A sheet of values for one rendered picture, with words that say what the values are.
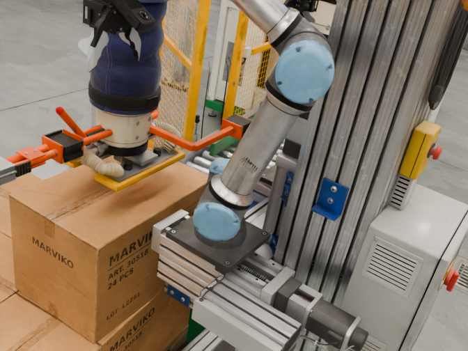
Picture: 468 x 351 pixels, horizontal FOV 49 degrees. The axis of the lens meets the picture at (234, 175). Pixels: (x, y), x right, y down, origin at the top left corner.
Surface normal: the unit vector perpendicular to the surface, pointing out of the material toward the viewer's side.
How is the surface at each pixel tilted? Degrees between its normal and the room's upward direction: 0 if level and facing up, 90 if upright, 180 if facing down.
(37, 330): 0
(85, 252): 90
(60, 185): 0
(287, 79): 83
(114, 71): 76
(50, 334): 0
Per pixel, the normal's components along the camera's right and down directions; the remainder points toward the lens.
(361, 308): -0.56, 0.33
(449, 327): 0.15, -0.86
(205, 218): -0.20, 0.57
